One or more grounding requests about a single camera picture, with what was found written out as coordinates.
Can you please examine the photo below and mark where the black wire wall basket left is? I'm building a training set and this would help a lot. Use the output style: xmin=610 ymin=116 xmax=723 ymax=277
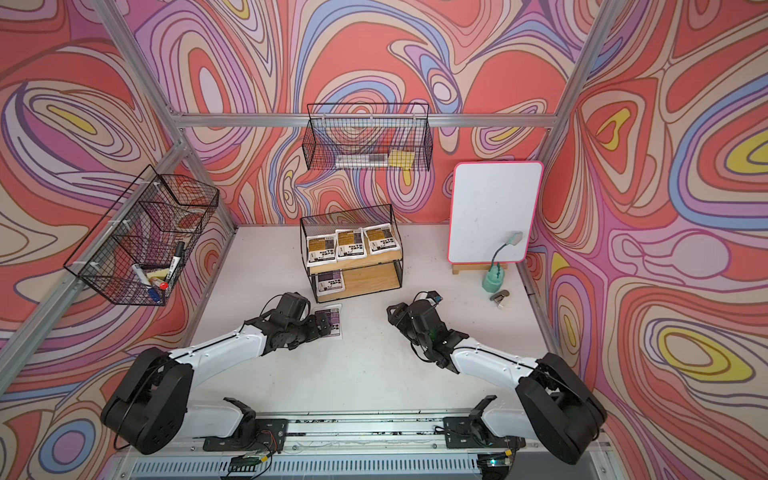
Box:
xmin=64 ymin=166 xmax=219 ymax=307

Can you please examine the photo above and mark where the pink framed whiteboard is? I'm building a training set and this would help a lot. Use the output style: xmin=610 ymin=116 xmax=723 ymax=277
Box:
xmin=447 ymin=161 xmax=543 ymax=265

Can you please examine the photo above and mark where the black whiteboard marker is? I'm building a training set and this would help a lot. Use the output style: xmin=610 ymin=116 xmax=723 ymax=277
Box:
xmin=164 ymin=241 xmax=185 ymax=290

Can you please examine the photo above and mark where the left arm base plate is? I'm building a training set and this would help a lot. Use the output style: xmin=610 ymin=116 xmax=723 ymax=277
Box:
xmin=203 ymin=418 xmax=289 ymax=453

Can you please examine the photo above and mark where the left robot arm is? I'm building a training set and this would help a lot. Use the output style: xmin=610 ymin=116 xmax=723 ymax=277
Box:
xmin=100 ymin=292 xmax=337 ymax=455

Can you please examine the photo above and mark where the olive metal clip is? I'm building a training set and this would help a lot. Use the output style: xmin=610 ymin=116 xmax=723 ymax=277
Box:
xmin=490 ymin=289 xmax=510 ymax=309

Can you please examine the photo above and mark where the black wire wall basket rear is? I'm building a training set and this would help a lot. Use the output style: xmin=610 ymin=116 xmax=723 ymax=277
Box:
xmin=302 ymin=101 xmax=433 ymax=171

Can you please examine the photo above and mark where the wooden whiteboard easel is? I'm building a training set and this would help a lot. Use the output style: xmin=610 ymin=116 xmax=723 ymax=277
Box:
xmin=451 ymin=263 xmax=492 ymax=275

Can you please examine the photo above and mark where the black wire wall basket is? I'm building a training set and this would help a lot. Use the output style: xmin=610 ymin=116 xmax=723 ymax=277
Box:
xmin=64 ymin=166 xmax=219 ymax=307
xmin=302 ymin=101 xmax=433 ymax=171

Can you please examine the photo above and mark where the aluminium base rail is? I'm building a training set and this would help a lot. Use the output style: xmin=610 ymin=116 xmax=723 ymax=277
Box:
xmin=101 ymin=410 xmax=625 ymax=479

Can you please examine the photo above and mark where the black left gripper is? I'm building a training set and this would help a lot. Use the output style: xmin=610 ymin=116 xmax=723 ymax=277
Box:
xmin=285 ymin=310 xmax=334 ymax=351

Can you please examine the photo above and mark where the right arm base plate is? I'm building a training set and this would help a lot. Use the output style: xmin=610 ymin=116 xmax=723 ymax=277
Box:
xmin=439 ymin=416 xmax=526 ymax=451

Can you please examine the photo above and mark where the black wire wooden shelf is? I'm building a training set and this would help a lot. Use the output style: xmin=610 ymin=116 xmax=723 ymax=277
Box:
xmin=300 ymin=204 xmax=404 ymax=303

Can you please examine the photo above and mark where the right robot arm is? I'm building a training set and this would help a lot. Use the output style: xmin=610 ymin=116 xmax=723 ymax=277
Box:
xmin=387 ymin=291 xmax=608 ymax=465

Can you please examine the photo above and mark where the purple coffee bag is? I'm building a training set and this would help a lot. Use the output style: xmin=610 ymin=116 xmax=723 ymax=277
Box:
xmin=315 ymin=270 xmax=345 ymax=297
xmin=314 ymin=304 xmax=342 ymax=338

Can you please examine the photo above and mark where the yellow coffee bag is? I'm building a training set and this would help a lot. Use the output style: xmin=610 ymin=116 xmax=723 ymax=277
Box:
xmin=335 ymin=228 xmax=368 ymax=261
xmin=306 ymin=234 xmax=337 ymax=267
xmin=363 ymin=223 xmax=401 ymax=255

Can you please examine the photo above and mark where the yellow sponge in basket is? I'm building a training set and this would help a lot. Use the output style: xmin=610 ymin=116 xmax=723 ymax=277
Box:
xmin=387 ymin=150 xmax=416 ymax=170

